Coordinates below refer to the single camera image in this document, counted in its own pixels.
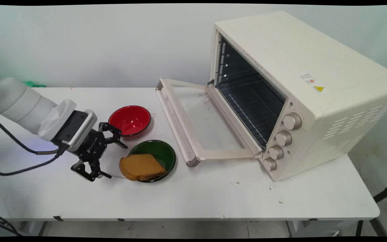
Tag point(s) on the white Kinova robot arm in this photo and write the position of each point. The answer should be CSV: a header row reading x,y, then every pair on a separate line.
x,y
20,103

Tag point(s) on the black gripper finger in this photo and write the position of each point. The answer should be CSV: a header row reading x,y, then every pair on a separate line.
x,y
113,133
87,171

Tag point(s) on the cream toaster oven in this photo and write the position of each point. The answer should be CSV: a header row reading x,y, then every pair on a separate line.
x,y
314,84

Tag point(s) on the red bowl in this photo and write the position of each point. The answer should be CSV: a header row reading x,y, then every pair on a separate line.
x,y
130,120

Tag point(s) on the brown toast slice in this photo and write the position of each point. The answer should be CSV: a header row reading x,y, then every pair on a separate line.
x,y
140,167

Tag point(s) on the black tripod leg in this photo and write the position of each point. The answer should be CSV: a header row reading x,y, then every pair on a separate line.
x,y
386,192

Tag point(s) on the large silver oven knob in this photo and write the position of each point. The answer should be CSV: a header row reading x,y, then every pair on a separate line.
x,y
292,121

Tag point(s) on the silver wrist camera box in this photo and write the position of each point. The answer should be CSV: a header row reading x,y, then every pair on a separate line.
x,y
76,129

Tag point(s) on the cream oven glass door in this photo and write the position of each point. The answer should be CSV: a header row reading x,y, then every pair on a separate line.
x,y
193,117

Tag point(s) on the warning sticker label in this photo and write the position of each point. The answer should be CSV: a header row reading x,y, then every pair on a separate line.
x,y
312,82

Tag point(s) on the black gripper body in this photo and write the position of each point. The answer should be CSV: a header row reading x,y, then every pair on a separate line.
x,y
92,145

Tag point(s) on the green plate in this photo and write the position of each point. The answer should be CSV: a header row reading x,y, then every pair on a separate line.
x,y
161,153

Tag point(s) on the green object behind arm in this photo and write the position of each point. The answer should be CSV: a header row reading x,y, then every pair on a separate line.
x,y
32,84

